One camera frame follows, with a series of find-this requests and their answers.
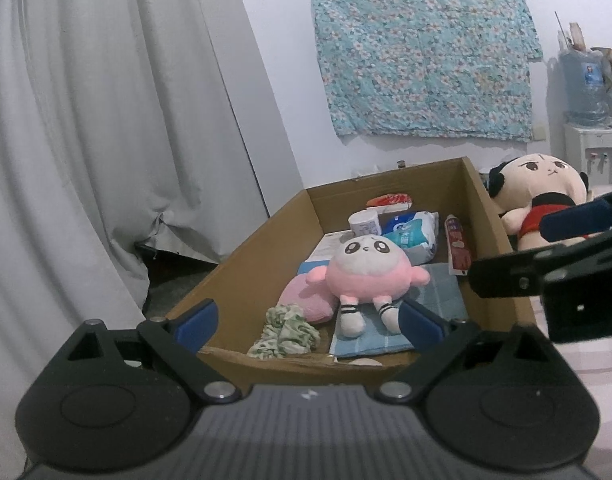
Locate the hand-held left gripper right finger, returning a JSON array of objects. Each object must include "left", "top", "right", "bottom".
[{"left": 375, "top": 300, "right": 550, "bottom": 406}]

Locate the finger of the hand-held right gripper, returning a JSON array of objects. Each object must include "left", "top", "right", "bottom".
[
  {"left": 540, "top": 190, "right": 612, "bottom": 243},
  {"left": 468, "top": 225, "right": 612, "bottom": 301}
]

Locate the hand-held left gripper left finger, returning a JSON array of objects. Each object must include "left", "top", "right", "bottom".
[{"left": 65, "top": 299, "right": 243, "bottom": 405}]

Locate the light blue towel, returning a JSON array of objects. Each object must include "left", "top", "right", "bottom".
[{"left": 328, "top": 262, "right": 469, "bottom": 358}]

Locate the red and white packet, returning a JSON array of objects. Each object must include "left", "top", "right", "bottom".
[{"left": 445, "top": 214, "right": 472, "bottom": 276}]

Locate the cream plush doll red top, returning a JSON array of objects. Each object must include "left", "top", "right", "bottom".
[{"left": 488, "top": 152, "right": 594, "bottom": 251}]

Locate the pink bunny plush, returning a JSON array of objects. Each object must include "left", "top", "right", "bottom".
[{"left": 306, "top": 234, "right": 431, "bottom": 338}]

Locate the green patterned scrunchie cloth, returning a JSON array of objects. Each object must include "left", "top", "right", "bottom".
[{"left": 247, "top": 305, "right": 321, "bottom": 361}]

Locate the large cardboard box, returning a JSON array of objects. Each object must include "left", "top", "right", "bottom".
[{"left": 166, "top": 156, "right": 536, "bottom": 391}]

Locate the blue tissue pack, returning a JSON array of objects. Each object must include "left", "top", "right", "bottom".
[{"left": 381, "top": 210, "right": 439, "bottom": 265}]

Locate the pink pouch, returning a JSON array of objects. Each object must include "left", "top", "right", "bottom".
[{"left": 278, "top": 276, "right": 339, "bottom": 324}]

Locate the white toilet paper roll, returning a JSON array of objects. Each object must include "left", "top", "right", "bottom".
[{"left": 348, "top": 209, "right": 383, "bottom": 237}]

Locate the white printed booklet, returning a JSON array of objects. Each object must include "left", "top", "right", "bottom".
[{"left": 303, "top": 231, "right": 354, "bottom": 266}]

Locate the tissue pack with red labels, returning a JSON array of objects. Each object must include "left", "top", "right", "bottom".
[{"left": 366, "top": 192, "right": 415, "bottom": 211}]

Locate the white water dispenser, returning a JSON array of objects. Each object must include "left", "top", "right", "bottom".
[{"left": 564, "top": 122, "right": 612, "bottom": 186}]

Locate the blue water jug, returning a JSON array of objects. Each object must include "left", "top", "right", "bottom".
[{"left": 558, "top": 49, "right": 612, "bottom": 128}]

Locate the white curtain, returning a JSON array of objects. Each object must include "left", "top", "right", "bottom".
[{"left": 0, "top": 0, "right": 307, "bottom": 461}]

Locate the blue floral wall cloth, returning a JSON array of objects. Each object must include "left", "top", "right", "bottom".
[{"left": 308, "top": 0, "right": 544, "bottom": 143}]

